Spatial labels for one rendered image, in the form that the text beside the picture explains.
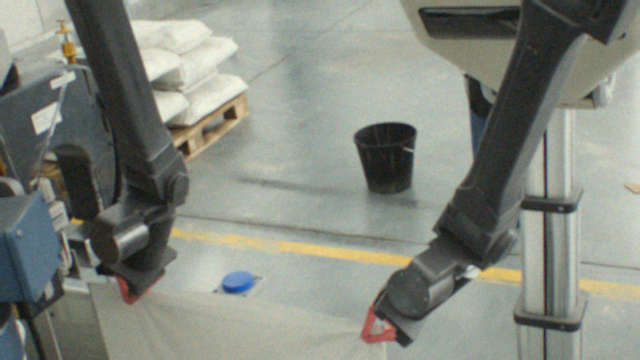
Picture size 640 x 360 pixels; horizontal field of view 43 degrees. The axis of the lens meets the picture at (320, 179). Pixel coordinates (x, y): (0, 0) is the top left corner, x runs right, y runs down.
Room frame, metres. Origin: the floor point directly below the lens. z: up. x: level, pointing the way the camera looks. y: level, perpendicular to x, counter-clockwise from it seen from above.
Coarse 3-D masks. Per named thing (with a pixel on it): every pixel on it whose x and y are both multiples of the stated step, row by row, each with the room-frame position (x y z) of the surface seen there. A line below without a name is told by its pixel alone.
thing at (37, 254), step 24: (0, 216) 0.79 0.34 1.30; (24, 216) 0.79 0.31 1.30; (48, 216) 0.84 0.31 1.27; (0, 240) 0.75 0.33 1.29; (24, 240) 0.77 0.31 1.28; (48, 240) 0.82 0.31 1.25; (0, 264) 0.75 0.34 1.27; (24, 264) 0.75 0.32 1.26; (48, 264) 0.81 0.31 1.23; (0, 288) 0.75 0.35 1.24; (24, 288) 0.75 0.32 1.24
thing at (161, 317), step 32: (96, 288) 1.12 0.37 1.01; (128, 288) 1.10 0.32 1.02; (128, 320) 1.11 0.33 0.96; (160, 320) 1.07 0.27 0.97; (192, 320) 1.03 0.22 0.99; (224, 320) 1.00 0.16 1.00; (256, 320) 0.98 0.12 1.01; (288, 320) 0.96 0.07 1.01; (320, 320) 0.95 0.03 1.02; (352, 320) 0.93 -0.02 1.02; (128, 352) 1.11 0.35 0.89; (160, 352) 1.08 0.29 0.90; (192, 352) 1.04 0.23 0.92; (224, 352) 1.01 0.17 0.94; (256, 352) 0.98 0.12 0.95; (288, 352) 0.96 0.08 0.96; (320, 352) 0.95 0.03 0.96; (352, 352) 0.93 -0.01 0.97; (384, 352) 0.91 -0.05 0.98
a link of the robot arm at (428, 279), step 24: (432, 240) 0.84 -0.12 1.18; (456, 240) 0.85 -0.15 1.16; (504, 240) 0.81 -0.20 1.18; (408, 264) 0.80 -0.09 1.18; (432, 264) 0.79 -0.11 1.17; (456, 264) 0.81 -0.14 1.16; (480, 264) 0.82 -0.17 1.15; (408, 288) 0.79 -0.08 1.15; (432, 288) 0.78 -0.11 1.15; (408, 312) 0.79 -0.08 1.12
